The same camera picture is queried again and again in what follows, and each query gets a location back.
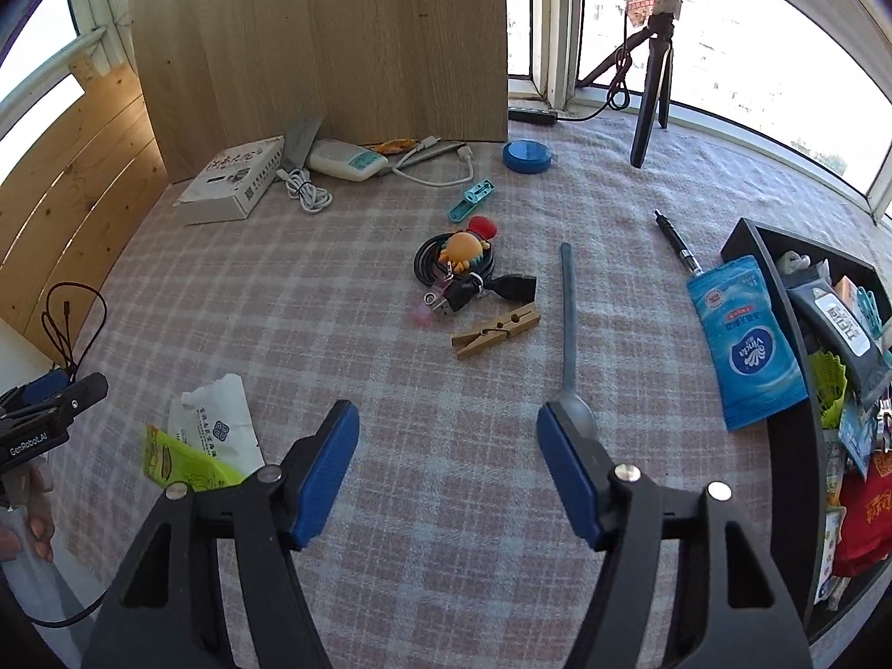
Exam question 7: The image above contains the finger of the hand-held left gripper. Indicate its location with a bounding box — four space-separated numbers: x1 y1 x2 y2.
0 372 110 433
0 369 71 409

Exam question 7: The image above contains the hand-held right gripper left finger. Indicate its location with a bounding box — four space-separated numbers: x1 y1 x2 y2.
84 400 361 669

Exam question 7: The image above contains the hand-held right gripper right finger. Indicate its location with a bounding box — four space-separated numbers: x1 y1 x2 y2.
535 403 816 669

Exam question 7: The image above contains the green snack packet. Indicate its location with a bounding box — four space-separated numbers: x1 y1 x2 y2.
143 424 245 496

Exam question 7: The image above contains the wooden clothespin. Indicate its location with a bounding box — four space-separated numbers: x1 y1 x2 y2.
450 302 542 361

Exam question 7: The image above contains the black tray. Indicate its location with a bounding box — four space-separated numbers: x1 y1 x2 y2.
720 218 892 649

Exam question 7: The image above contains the person's left hand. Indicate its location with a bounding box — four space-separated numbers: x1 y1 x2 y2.
0 456 57 565

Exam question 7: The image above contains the person's grey clothing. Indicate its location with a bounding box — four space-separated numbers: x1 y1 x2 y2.
0 557 105 649

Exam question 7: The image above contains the metal spoon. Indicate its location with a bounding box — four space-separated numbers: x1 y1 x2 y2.
550 243 599 443

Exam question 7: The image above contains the black usb adapter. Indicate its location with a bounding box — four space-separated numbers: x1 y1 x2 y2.
435 273 539 314

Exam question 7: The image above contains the pine slat panel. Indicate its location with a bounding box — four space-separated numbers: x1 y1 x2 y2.
0 61 172 367

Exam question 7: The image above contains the blue tissue packet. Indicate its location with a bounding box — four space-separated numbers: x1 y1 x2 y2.
686 255 813 433

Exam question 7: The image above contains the black pen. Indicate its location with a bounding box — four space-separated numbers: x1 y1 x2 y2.
653 209 704 276

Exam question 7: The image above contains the white printed box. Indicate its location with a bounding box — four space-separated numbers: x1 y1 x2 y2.
173 135 288 226

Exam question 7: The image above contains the green plastic clip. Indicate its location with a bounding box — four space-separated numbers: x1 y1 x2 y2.
808 350 850 429

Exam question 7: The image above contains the teal plastic tool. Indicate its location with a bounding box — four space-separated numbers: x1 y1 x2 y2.
447 179 497 222

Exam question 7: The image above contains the blue white small packet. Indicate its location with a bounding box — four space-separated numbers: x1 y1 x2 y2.
836 390 879 478

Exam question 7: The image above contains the red snack packet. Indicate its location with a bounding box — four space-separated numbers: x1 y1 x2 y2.
832 452 892 578

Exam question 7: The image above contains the crumpled white plastic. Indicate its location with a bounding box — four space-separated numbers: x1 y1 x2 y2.
777 251 830 278

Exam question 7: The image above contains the black wipes packet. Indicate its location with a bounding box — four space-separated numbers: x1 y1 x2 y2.
784 277 892 409

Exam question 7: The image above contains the white plug-in device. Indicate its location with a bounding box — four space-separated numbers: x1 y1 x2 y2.
307 139 389 183

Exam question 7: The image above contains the blue round tape measure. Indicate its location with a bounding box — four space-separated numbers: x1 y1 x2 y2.
502 139 562 175

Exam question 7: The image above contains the small orange box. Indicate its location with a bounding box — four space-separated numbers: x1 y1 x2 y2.
832 275 865 314

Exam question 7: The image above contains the teal clothespin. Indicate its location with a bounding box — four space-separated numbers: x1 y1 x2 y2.
846 284 886 339

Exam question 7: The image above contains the black tripod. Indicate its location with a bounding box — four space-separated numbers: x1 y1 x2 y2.
578 0 680 169

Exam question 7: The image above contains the light wooden board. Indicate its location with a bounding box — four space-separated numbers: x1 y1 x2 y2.
127 0 510 186

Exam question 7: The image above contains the thin black cable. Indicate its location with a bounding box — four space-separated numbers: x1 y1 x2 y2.
40 282 107 381

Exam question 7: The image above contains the thick black cable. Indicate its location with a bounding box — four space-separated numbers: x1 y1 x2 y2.
24 589 109 632

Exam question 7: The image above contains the black coiled cable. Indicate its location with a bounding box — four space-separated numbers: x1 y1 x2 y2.
413 233 499 288

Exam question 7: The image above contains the orange toy keychain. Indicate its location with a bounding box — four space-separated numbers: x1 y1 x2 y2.
442 217 499 273

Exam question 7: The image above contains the white coiled cable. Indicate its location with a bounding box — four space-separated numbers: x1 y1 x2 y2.
274 166 336 217

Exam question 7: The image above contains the white usb cable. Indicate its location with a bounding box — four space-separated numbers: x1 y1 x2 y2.
390 134 478 189

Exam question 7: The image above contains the black ring light cable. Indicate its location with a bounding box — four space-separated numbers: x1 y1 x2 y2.
554 0 638 123

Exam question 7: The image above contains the white window frame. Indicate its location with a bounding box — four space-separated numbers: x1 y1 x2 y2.
0 0 892 224

